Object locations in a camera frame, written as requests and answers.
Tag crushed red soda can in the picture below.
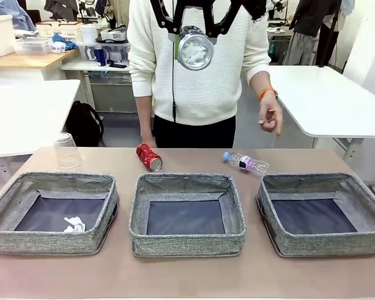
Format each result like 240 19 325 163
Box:
136 143 164 172

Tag clear plastic cup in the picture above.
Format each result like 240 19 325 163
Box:
54 132 83 170

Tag white paper ball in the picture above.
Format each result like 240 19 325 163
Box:
63 215 88 234

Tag person's left forearm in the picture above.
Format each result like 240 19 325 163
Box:
248 70 273 94

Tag person's right forearm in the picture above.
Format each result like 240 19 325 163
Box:
134 95 154 138

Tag person's left hand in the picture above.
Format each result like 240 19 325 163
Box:
257 92 284 137

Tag person's right hand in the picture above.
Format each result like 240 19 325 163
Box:
140 134 158 149

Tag clear storage bin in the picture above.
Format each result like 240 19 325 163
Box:
77 42 131 63

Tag person in white sweater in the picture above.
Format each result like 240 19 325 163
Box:
126 0 271 126

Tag white paper roll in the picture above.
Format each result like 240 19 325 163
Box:
80 24 98 44

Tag hanging grey trousers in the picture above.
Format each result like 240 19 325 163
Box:
282 31 320 66

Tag orange band smartwatch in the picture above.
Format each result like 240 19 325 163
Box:
258 87 279 101

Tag hanging dark jacket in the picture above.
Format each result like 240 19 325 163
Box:
292 0 343 38

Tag white shelf table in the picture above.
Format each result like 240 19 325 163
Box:
59 61 132 74

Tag blue cloth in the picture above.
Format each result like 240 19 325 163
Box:
52 33 79 51

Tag dark grey garment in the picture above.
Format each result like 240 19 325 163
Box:
43 0 79 21

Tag hanging black trousers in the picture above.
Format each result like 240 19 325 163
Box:
316 23 343 68

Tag cream plastic crate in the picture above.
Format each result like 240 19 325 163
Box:
36 21 84 43

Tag person's black trousers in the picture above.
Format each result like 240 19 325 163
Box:
152 114 237 149

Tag clear plastic basket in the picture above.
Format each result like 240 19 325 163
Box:
14 36 51 56

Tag black backpack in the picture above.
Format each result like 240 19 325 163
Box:
65 99 105 148

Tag clear bottle with blue cap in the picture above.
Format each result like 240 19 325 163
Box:
222 151 270 176

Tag blue denim garment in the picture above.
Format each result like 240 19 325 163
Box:
0 0 38 32

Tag wooden table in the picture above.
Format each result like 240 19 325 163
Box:
0 48 81 81

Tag white storage box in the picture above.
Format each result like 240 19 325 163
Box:
0 14 16 57

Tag white side table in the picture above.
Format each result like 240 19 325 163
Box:
0 79 82 160

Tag grey fabric basket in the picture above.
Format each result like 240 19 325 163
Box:
256 172 375 259
0 171 119 256
127 172 248 259

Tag thin black cord on sweater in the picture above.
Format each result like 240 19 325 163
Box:
171 59 178 124

